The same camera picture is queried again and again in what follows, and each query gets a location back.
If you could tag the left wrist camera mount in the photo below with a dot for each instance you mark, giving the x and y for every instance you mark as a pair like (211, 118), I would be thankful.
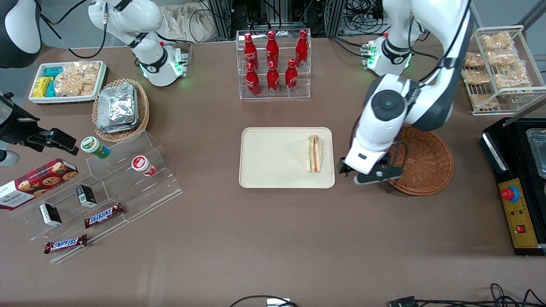
(377, 177)

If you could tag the red cola bottle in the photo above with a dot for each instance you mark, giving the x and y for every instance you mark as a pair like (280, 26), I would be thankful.
(252, 83)
(273, 81)
(301, 49)
(272, 49)
(291, 79)
(250, 51)

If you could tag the clear plastic container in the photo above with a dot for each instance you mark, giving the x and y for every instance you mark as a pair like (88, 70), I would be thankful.
(538, 153)

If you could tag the clear bag of fried snack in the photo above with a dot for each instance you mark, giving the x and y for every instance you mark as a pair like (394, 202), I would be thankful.
(512, 76)
(474, 60)
(477, 77)
(502, 57)
(497, 41)
(484, 101)

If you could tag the small white adapter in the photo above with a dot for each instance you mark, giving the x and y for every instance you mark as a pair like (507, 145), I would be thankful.
(278, 302)

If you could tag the black control box yellow panel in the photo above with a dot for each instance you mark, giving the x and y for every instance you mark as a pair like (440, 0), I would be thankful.
(522, 238)

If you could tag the green lid snack cup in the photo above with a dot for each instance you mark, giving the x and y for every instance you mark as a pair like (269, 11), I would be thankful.
(94, 146)

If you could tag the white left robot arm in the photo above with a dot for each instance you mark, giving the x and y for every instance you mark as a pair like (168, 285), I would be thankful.
(431, 102)

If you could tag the yellow snack pack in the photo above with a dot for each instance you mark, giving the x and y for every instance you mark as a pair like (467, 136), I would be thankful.
(42, 86)

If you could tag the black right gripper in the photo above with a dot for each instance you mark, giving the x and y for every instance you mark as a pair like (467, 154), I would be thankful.
(18, 128)

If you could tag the red tartan cookie box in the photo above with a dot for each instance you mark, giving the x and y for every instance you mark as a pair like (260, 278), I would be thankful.
(38, 183)

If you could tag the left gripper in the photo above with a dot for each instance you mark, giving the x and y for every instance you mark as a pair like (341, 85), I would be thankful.
(343, 169)

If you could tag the clear bag of crackers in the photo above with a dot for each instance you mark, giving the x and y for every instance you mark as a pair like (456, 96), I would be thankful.
(76, 79)

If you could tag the Snickers chocolate bar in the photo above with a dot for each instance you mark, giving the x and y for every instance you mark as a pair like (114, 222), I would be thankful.
(103, 215)
(66, 244)

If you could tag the teal snack pack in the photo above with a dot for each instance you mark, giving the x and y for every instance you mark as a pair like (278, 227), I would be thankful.
(51, 89)
(53, 71)

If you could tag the triangular sandwich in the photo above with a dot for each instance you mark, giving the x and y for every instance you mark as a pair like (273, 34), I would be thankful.
(315, 154)

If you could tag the beige plastic tray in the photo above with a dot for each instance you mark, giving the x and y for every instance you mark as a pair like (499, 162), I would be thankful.
(277, 157)

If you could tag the clear acrylic stepped display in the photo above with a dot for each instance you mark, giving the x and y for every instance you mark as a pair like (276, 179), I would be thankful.
(140, 192)

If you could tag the aluminium frame post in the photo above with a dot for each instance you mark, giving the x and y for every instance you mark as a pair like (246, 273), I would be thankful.
(335, 17)
(222, 19)

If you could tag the red lid snack cup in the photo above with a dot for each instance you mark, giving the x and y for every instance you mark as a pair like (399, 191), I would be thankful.
(142, 164)

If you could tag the round brown wicker basket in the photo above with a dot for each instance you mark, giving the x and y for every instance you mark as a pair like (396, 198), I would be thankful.
(426, 166)

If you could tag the red emergency stop button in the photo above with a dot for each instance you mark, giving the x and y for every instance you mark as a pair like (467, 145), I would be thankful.
(509, 194)

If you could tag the stack of silver foil packs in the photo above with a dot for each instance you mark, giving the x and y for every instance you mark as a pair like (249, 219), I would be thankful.
(117, 108)

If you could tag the light oval wicker basket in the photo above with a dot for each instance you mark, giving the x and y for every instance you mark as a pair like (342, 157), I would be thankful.
(144, 111)

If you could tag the beige cloth bag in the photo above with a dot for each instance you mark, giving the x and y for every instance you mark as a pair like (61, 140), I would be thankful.
(190, 23)

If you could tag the small black white box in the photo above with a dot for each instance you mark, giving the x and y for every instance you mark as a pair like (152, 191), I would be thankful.
(51, 214)
(86, 196)

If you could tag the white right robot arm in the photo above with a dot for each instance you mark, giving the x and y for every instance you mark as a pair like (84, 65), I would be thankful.
(136, 25)

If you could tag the clear acrylic bottle rack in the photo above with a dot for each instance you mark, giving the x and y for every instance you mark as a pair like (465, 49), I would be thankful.
(281, 96)

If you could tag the white rectangular snack tray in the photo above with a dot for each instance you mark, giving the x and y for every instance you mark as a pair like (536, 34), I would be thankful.
(36, 99)

